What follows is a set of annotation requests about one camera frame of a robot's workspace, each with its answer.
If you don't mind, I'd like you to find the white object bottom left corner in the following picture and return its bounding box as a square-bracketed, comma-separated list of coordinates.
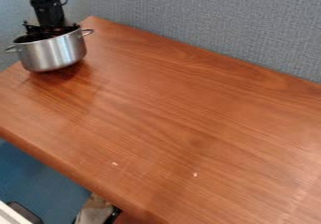
[0, 201, 32, 224]

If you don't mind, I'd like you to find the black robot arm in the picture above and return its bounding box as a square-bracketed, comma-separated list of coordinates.
[13, 0, 79, 43]

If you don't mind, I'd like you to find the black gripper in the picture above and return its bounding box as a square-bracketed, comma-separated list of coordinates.
[13, 2, 80, 43]

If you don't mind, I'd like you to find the metal pot with handles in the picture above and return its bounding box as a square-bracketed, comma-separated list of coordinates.
[5, 26, 93, 72]

